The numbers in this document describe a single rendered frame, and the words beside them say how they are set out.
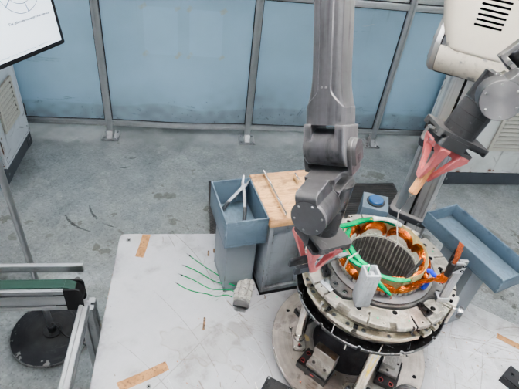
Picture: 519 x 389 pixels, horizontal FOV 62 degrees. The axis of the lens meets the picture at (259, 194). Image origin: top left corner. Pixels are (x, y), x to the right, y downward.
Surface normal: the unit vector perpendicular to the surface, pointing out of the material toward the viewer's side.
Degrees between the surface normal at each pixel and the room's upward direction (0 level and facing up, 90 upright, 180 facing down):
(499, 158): 90
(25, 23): 83
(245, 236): 90
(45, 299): 90
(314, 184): 19
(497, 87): 77
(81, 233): 0
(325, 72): 71
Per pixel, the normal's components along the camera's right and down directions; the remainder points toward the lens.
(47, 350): 0.11, -0.78
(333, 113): -0.54, 0.18
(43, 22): 0.93, 0.20
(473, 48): -0.51, 0.50
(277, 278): 0.29, 0.62
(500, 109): -0.33, 0.36
